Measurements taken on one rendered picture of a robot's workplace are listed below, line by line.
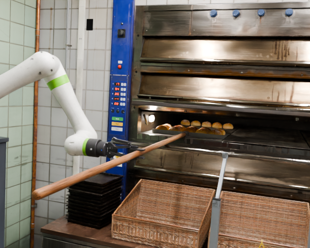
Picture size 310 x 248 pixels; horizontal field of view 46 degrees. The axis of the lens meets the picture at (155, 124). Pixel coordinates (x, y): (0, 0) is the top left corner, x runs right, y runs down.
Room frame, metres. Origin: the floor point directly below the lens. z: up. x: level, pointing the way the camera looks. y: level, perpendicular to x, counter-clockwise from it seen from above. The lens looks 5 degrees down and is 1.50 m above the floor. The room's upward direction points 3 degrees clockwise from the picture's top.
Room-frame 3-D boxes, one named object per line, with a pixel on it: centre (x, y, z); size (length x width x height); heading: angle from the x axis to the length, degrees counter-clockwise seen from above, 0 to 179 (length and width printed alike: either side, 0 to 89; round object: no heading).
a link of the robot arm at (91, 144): (1.82, 0.29, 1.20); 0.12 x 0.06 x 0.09; 162
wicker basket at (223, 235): (2.10, -0.67, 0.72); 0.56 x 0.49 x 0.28; 72
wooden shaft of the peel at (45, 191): (1.80, 0.06, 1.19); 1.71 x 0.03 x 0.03; 162
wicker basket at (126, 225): (2.30, -0.10, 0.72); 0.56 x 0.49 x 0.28; 71
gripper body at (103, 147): (1.79, 0.23, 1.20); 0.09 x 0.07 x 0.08; 72
